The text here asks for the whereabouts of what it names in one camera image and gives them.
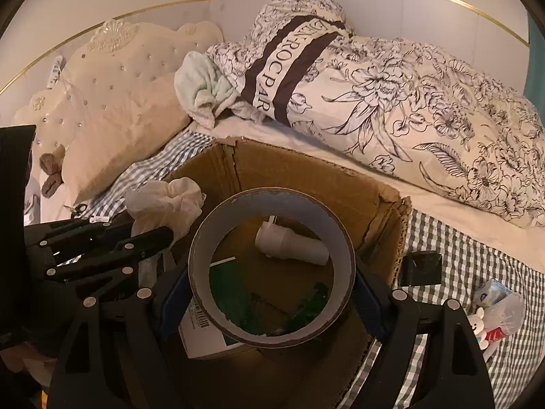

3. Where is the green checkered cloth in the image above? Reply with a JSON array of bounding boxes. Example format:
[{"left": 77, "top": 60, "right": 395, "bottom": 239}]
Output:
[{"left": 74, "top": 130, "right": 545, "bottom": 409}]

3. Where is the green plastic packet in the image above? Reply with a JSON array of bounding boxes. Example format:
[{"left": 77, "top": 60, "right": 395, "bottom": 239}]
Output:
[{"left": 294, "top": 281, "right": 330, "bottom": 329}]

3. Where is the brown plush toy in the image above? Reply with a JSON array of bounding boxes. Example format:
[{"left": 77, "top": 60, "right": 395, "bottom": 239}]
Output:
[{"left": 39, "top": 144, "right": 66, "bottom": 199}]

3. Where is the floral duvet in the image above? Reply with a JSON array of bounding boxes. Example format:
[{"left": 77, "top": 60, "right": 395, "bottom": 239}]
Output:
[{"left": 206, "top": 0, "right": 545, "bottom": 231}]

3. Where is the clear cotton swab jar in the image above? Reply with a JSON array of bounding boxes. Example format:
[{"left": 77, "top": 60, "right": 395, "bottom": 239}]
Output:
[{"left": 481, "top": 292, "right": 526, "bottom": 344}]

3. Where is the mint green towel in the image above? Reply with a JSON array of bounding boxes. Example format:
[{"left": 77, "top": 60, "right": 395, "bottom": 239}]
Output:
[{"left": 174, "top": 51, "right": 273, "bottom": 129}]

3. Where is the white cloth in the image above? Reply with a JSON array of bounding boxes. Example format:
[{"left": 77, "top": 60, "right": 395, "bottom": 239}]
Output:
[{"left": 125, "top": 178, "right": 206, "bottom": 290}]

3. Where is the brown cardboard box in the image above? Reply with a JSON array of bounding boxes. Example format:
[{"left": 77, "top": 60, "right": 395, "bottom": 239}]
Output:
[{"left": 115, "top": 135, "right": 411, "bottom": 409}]

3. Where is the white bear toy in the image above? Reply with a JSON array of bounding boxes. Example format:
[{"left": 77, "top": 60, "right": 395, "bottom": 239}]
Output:
[{"left": 466, "top": 307, "right": 490, "bottom": 350}]

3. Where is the teal curtain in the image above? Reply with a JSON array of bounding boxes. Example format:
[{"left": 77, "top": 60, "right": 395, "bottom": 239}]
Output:
[{"left": 523, "top": 13, "right": 545, "bottom": 107}]

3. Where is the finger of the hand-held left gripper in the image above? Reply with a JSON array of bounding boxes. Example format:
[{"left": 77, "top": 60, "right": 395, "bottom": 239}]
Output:
[
  {"left": 23, "top": 218, "right": 176, "bottom": 257},
  {"left": 44, "top": 251, "right": 142, "bottom": 283}
]

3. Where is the cream tufted headboard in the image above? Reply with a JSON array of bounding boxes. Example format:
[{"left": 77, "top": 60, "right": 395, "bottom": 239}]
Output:
[{"left": 13, "top": 19, "right": 224, "bottom": 167}]

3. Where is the small black box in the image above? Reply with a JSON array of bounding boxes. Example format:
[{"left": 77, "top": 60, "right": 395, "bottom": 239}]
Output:
[{"left": 400, "top": 251, "right": 443, "bottom": 287}]

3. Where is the grey tape roll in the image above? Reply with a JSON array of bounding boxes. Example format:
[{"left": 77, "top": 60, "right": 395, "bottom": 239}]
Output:
[{"left": 188, "top": 188, "right": 356, "bottom": 347}]

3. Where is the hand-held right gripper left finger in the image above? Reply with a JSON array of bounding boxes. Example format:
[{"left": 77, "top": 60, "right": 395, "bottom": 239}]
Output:
[{"left": 47, "top": 264, "right": 201, "bottom": 409}]

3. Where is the green and white box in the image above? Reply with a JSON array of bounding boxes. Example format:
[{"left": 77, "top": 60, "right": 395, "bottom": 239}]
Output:
[{"left": 178, "top": 258, "right": 256, "bottom": 361}]

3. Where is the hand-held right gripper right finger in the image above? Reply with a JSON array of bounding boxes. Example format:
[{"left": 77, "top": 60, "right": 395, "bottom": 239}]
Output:
[{"left": 351, "top": 264, "right": 497, "bottom": 409}]

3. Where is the beige pillow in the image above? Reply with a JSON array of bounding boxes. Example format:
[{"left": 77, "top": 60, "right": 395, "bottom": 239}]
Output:
[{"left": 62, "top": 70, "right": 192, "bottom": 205}]

